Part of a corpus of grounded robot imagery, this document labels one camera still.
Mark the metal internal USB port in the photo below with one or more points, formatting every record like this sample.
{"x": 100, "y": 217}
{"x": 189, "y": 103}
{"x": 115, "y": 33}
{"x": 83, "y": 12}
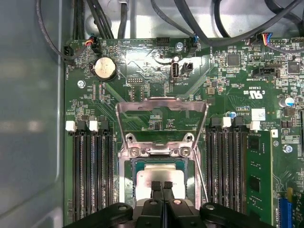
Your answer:
{"x": 175, "y": 71}

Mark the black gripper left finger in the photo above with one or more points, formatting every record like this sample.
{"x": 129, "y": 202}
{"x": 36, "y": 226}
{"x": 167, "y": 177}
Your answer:
{"x": 147, "y": 213}

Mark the silver coin battery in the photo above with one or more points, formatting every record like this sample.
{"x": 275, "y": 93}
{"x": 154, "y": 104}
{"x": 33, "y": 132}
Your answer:
{"x": 104, "y": 69}

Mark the white board label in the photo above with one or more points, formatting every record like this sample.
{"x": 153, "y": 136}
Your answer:
{"x": 258, "y": 114}

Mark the blue top capacitor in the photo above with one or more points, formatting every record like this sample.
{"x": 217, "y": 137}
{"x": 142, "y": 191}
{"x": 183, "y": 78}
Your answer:
{"x": 288, "y": 102}

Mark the silver topped CPU plate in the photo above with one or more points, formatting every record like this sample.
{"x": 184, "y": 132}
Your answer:
{"x": 143, "y": 184}

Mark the silver board screw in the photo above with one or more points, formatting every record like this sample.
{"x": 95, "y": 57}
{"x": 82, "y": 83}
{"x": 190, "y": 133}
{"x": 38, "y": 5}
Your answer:
{"x": 81, "y": 83}
{"x": 287, "y": 149}
{"x": 178, "y": 45}

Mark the blue expansion slot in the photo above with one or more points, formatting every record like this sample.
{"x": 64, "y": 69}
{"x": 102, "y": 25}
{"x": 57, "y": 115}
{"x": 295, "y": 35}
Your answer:
{"x": 285, "y": 211}

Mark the black square chip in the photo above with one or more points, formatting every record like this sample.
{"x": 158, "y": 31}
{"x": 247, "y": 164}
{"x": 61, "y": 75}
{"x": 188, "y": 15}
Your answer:
{"x": 232, "y": 59}
{"x": 294, "y": 67}

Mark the green RAM stick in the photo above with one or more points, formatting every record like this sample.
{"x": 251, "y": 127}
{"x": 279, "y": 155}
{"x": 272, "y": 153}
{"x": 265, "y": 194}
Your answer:
{"x": 259, "y": 166}

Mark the black pin header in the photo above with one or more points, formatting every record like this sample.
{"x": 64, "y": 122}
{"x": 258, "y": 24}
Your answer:
{"x": 187, "y": 67}

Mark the thin metal locking lever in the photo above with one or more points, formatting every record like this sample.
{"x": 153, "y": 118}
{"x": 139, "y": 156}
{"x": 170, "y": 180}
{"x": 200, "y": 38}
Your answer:
{"x": 202, "y": 180}

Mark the black fan connector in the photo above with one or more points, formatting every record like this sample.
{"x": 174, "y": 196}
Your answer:
{"x": 67, "y": 51}

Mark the green motherboard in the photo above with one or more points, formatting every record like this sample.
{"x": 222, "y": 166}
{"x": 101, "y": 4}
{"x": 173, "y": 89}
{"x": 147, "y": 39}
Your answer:
{"x": 228, "y": 102}

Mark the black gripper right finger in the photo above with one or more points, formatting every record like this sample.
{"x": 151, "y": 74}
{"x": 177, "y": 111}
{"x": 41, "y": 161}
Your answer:
{"x": 180, "y": 213}

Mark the metal socket cover frame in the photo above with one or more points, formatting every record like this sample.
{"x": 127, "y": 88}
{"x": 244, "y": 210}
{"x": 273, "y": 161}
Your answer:
{"x": 164, "y": 102}

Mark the metal CPU socket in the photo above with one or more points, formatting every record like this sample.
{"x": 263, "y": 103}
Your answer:
{"x": 124, "y": 180}

